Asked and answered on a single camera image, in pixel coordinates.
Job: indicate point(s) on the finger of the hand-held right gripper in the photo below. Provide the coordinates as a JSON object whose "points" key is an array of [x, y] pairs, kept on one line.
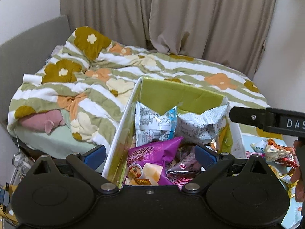
{"points": [[245, 116]]}

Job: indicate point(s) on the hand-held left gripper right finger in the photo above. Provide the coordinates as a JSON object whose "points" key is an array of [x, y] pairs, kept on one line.
{"points": [[206, 156]]}

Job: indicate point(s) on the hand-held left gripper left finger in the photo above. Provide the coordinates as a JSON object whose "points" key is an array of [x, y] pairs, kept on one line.
{"points": [[95, 156]]}

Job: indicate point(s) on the dark purple snack packet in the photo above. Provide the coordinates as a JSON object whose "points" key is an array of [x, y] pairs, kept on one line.
{"points": [[183, 165]]}

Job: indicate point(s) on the grey potato chips packet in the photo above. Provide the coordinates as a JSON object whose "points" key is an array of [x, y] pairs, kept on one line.
{"points": [[200, 124]]}

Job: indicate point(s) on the blue and white snack packet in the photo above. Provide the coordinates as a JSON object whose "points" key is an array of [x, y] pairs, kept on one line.
{"points": [[170, 119]]}

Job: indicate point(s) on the purple chips packet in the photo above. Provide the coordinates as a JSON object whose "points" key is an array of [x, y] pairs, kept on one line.
{"points": [[152, 152]]}

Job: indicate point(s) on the white printed snack packet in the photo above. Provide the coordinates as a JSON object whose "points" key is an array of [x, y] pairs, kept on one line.
{"points": [[145, 121]]}

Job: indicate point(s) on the green cardboard box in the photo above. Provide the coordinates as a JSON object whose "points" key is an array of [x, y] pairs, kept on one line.
{"points": [[181, 93]]}

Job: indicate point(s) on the person's right hand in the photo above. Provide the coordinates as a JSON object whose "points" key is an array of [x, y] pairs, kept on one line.
{"points": [[297, 183]]}

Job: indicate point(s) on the white orange-topped snack packet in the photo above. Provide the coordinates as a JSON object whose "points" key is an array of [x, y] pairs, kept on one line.
{"points": [[274, 151]]}

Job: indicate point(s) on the red snack packet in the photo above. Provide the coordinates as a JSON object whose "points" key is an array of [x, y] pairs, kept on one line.
{"points": [[289, 162]]}

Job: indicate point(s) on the pink snack packet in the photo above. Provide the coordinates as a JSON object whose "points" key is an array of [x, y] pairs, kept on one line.
{"points": [[251, 155]]}

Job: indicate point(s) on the pale green bed sheet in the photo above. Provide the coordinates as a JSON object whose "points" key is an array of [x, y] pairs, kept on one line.
{"points": [[54, 139]]}

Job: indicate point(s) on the gold foil packet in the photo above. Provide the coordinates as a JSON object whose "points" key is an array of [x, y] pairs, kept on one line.
{"points": [[287, 177]]}

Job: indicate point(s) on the pink plush toy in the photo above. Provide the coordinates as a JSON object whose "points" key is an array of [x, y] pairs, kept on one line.
{"points": [[40, 120]]}

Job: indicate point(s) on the flower-print striped blanket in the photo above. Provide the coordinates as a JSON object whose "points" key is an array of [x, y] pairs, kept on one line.
{"points": [[181, 66]]}

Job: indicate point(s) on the small black device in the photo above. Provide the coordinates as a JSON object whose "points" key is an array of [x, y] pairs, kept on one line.
{"points": [[2, 195]]}

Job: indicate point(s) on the beige curtain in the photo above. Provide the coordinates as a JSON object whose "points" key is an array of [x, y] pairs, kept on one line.
{"points": [[190, 16]]}

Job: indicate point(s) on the grey headboard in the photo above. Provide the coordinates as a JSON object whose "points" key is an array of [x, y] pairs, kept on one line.
{"points": [[28, 38]]}

